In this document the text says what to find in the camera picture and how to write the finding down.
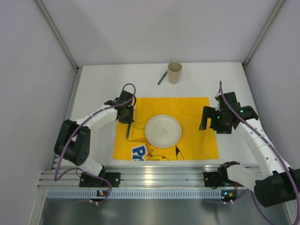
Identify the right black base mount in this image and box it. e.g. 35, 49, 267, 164
203, 172, 232, 189

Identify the aluminium mounting rail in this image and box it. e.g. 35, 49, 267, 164
37, 165, 217, 188

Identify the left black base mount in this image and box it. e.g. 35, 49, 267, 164
79, 172, 120, 188

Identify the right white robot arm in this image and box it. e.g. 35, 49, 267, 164
199, 92, 300, 207

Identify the beige cup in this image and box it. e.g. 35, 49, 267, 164
168, 61, 182, 84

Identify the knife with green handle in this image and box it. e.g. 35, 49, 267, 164
157, 71, 168, 85

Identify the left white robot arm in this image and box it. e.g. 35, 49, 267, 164
54, 90, 136, 177

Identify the yellow Pikachu placemat cloth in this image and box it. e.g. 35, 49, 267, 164
113, 97, 219, 161

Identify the fork with green handle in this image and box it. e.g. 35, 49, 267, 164
126, 124, 131, 139

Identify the cream round plate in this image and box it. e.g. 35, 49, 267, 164
144, 114, 182, 149

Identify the slotted cable duct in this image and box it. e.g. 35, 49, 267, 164
45, 188, 239, 200

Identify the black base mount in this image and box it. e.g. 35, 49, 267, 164
203, 172, 232, 189
79, 172, 120, 188

